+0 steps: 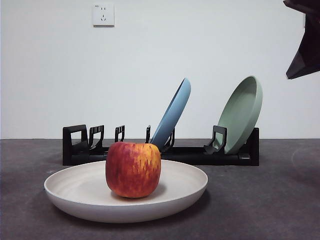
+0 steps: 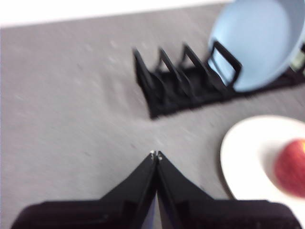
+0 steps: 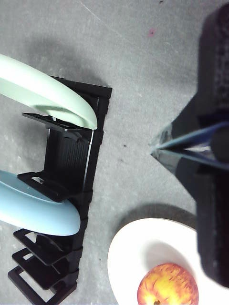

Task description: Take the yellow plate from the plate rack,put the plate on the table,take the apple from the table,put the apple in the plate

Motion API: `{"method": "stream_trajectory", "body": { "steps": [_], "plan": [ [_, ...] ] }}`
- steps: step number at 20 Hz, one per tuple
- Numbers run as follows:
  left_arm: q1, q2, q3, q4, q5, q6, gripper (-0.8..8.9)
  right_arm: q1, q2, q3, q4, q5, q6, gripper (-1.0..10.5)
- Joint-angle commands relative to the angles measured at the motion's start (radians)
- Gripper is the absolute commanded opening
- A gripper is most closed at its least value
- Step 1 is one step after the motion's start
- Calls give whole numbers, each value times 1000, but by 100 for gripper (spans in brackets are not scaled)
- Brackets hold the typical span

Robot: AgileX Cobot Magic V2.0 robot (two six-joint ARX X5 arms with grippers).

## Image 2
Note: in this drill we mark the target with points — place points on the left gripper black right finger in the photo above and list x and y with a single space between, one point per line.
202 213

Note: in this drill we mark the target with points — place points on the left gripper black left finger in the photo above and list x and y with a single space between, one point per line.
114 212

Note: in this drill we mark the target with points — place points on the cream yellow plate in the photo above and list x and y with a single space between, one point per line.
250 155

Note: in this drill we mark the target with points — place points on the red yellow apple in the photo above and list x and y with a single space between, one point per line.
293 169

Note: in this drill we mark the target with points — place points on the black plate rack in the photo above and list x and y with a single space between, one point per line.
171 102

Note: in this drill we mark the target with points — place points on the blue plate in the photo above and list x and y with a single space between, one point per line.
257 35

